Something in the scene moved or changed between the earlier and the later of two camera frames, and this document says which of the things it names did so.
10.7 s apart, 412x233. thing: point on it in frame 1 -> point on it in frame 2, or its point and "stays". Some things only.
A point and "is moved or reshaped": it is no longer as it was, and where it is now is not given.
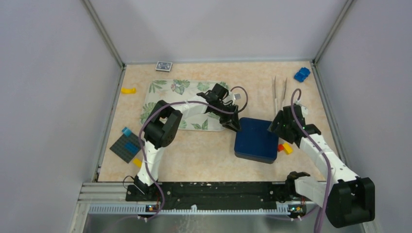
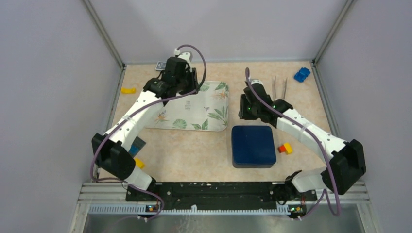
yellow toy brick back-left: [128, 91] stays
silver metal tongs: [278, 111] stays
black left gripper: [231, 121] -> [193, 76]
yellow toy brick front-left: [137, 162] stays
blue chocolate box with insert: [270, 160] -> [235, 166]
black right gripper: [278, 120] -> [242, 113]
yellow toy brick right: [287, 148] stays
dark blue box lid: [255, 139] is moved or reshaped
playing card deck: [164, 66] stays
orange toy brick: [280, 147] stays
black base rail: [275, 195] stays
